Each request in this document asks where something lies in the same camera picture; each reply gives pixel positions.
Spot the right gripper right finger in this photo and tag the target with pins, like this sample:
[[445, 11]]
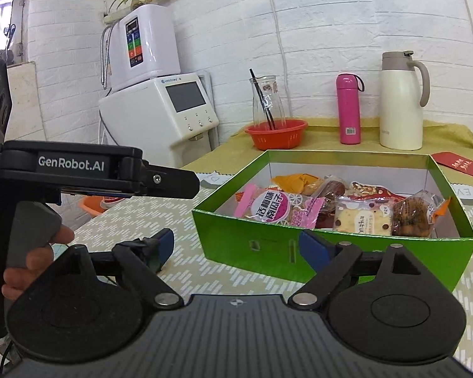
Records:
[[334, 266]]

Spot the glass carafe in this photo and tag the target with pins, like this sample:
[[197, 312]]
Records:
[[269, 89]]

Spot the white water dispenser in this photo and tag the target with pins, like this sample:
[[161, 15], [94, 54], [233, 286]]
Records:
[[168, 118]]

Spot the left hand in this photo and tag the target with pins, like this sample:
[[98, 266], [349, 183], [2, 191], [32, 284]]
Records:
[[17, 279]]

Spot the green cardboard box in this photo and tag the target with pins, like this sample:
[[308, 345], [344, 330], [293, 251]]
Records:
[[273, 249]]

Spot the black straw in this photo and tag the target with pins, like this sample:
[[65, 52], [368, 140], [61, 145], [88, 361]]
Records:
[[264, 106]]

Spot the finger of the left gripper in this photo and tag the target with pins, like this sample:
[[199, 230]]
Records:
[[167, 182]]

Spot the orange plastic basin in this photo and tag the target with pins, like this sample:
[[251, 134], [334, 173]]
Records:
[[96, 205]]

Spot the orange snack bag in box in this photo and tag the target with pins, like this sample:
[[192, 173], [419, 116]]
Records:
[[298, 183]]

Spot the red envelope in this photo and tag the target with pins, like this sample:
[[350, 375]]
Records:
[[454, 161]]

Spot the chevron patterned table mat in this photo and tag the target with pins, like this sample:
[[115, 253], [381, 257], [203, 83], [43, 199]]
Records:
[[189, 272]]

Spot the pink thermos bottle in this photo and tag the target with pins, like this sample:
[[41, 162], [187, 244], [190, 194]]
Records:
[[348, 88]]

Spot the pink fried snack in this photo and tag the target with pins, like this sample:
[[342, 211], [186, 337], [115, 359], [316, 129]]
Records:
[[273, 206]]

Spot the clear round pastry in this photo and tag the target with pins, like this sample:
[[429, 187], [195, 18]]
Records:
[[330, 190]]

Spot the mustard yellow cloth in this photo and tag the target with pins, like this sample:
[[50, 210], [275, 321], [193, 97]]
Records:
[[323, 134]]

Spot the cream thermal jug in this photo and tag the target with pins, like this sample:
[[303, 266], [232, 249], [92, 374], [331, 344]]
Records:
[[405, 89]]

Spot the white water purifier unit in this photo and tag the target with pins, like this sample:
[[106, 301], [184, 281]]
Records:
[[139, 46]]

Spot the chocolate chip biscuit packet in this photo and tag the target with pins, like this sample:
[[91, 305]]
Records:
[[367, 217]]

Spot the orange snack packet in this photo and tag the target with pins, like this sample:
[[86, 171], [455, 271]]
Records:
[[417, 215]]

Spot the red plastic basket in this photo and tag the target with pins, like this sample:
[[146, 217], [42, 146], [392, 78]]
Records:
[[288, 136]]

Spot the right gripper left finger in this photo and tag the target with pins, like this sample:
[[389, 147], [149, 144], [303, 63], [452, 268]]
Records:
[[140, 261]]

